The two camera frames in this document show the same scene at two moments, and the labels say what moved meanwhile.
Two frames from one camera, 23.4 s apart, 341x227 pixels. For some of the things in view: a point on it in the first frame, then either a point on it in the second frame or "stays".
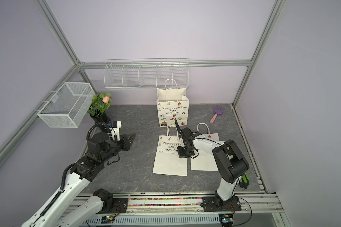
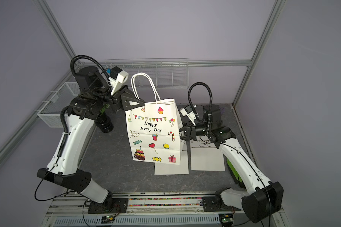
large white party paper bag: (205, 161) stays
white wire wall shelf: (146, 73) stays
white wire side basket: (68, 105) stays
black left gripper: (125, 140) -> (124, 100)
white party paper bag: (172, 104) -> (154, 130)
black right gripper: (181, 155) -> (189, 133)
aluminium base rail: (257, 209) stays
